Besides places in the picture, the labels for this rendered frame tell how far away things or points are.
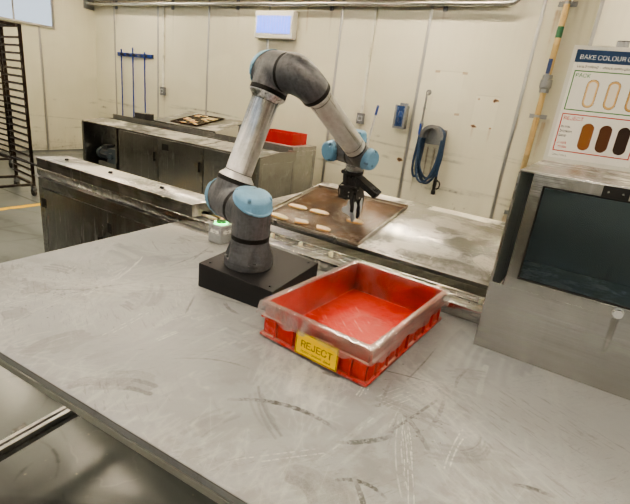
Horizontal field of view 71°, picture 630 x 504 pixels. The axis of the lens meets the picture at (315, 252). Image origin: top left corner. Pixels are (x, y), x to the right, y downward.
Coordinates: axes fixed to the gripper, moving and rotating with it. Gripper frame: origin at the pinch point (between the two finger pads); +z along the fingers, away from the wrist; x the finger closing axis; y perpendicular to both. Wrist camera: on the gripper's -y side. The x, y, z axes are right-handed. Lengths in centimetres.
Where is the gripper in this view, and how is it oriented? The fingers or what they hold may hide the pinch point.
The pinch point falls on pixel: (356, 218)
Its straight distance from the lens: 183.6
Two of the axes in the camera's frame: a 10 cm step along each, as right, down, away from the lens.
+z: -0.2, 8.9, 4.6
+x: -5.5, 3.8, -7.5
